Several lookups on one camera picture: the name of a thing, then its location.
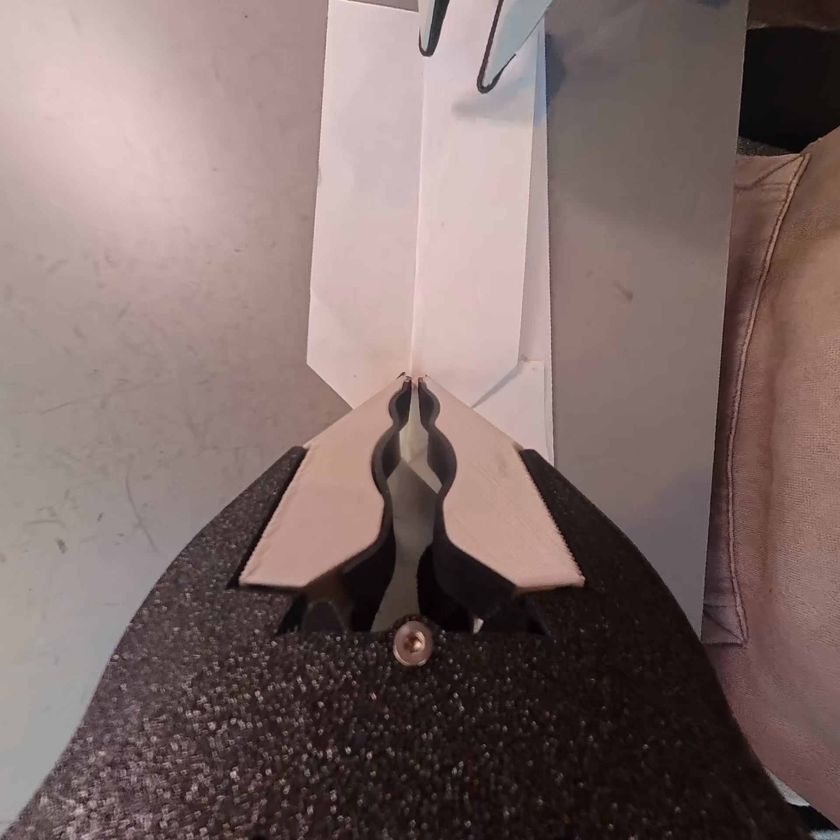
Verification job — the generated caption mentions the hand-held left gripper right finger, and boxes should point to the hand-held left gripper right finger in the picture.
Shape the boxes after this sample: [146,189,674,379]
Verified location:
[416,375,585,632]

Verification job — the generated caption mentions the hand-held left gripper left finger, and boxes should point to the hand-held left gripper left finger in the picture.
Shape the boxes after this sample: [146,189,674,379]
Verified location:
[238,374,412,632]

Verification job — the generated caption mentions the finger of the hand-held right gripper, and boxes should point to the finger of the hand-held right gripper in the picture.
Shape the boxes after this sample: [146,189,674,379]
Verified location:
[476,0,557,95]
[416,0,455,57]

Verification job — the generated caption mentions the white paper sheet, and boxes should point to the white paper sheet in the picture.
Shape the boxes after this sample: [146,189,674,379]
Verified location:
[305,0,555,493]

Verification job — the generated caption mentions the grey desk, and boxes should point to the grey desk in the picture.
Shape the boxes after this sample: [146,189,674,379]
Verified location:
[0,0,749,815]

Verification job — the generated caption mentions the beige printed hoodie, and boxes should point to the beige printed hoodie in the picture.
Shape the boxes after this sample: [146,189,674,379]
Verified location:
[701,125,840,811]

